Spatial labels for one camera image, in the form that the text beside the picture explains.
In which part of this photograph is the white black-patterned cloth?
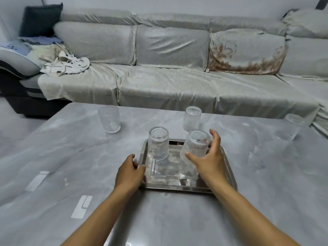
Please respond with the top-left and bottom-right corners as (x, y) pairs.
(40, 52), (91, 77)

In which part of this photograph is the person's left hand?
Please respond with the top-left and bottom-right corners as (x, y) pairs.
(115, 154), (147, 193)

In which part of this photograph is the person's left forearm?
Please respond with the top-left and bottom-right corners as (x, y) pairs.
(60, 186), (140, 246)

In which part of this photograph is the grey covered sofa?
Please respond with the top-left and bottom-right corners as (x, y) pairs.
(0, 9), (328, 139)

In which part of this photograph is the dark blue pillow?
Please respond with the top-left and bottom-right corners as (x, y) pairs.
(19, 3), (63, 38)

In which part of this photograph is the person's right forearm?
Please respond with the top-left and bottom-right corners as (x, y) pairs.
(204, 174), (303, 246)

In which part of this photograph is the brown floral back cushion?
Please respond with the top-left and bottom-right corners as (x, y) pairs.
(207, 29), (287, 75)

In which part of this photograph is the stainless steel tray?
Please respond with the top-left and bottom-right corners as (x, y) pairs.
(138, 138), (238, 194)

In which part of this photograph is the blue and white blanket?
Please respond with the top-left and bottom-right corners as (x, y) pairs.
(5, 36), (67, 65)

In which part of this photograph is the ribbed clear drinking glass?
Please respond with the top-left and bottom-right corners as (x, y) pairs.
(148, 127), (170, 162)
(183, 106), (202, 132)
(180, 131), (212, 166)
(277, 114), (305, 141)
(98, 105), (121, 134)

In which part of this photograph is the grey pillow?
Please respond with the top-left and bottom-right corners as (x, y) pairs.
(283, 9), (328, 39)

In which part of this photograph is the grey sofa back cushion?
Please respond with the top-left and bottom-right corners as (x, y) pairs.
(53, 21), (138, 66)
(135, 25), (211, 71)
(280, 36), (328, 80)

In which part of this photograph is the person's right hand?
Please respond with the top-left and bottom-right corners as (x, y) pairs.
(185, 129), (229, 184)

